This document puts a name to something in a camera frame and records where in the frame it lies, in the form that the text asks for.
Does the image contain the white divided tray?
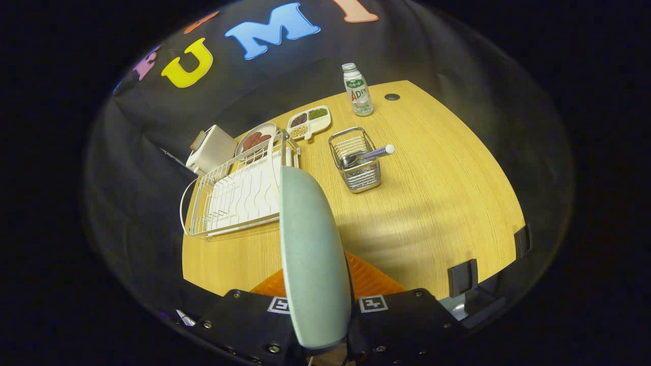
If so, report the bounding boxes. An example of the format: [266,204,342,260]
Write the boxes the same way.
[287,105,332,141]

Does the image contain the black table edge bracket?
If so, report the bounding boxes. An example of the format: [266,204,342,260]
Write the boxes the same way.
[514,224,532,260]
[448,259,479,298]

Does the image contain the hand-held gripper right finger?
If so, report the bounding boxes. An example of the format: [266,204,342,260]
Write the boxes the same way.
[346,253,464,366]

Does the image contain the white wire dish rack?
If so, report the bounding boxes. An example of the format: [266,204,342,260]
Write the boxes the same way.
[180,129,302,241]

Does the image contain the white toaster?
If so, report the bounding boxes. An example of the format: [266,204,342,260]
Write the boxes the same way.
[186,125,238,176]

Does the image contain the pale green plate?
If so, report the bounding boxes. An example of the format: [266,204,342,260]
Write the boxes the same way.
[279,166,352,355]

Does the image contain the round beige dish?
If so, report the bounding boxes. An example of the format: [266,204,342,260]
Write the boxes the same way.
[234,121,278,161]

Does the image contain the white green-label drink bottle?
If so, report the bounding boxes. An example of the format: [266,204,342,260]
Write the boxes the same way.
[342,63,375,117]

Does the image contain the metal wire basket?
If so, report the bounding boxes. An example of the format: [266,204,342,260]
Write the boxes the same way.
[328,127,382,194]

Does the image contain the black backdrop cloth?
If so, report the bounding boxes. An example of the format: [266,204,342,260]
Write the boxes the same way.
[84,0,575,326]

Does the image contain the red meat slices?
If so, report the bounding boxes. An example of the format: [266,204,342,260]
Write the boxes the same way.
[243,131,272,153]

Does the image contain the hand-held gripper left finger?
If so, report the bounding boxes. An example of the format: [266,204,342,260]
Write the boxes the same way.
[193,268,301,366]

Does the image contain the metal spoon with white-tipped handle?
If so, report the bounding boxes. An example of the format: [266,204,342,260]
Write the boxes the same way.
[340,144,395,169]

